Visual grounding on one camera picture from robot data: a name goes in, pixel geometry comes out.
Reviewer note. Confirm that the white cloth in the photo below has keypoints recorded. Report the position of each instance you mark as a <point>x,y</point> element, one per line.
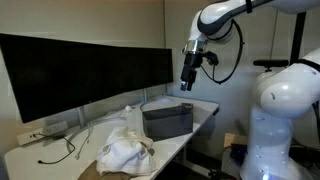
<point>126,153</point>

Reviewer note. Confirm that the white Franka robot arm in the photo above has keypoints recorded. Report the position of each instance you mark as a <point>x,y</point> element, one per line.
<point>280,96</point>

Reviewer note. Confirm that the black camera on stand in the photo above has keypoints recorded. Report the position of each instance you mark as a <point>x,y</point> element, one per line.
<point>270,63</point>

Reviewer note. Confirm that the cardboard box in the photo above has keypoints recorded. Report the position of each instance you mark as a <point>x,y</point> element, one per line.
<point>233,138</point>

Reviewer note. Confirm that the white table leg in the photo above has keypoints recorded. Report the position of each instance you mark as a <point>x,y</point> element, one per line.
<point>200,168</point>

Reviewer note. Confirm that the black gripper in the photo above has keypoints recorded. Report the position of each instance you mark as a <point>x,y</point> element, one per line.
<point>191,68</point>

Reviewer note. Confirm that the large black monitor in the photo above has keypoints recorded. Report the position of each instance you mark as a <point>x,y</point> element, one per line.
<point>60,73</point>

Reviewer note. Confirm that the white power strip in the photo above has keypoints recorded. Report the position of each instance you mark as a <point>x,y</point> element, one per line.
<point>40,132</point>

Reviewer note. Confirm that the dark grey rectangular box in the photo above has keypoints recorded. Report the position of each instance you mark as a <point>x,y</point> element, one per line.
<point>168,125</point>

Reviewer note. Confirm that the dark blue box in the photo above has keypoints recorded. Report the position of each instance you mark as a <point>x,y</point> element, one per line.
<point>239,154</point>

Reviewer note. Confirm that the black metal stand pole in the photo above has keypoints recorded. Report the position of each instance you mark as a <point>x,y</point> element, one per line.
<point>297,36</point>

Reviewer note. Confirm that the small white round gadget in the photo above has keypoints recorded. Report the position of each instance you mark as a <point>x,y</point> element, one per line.
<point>128,108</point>

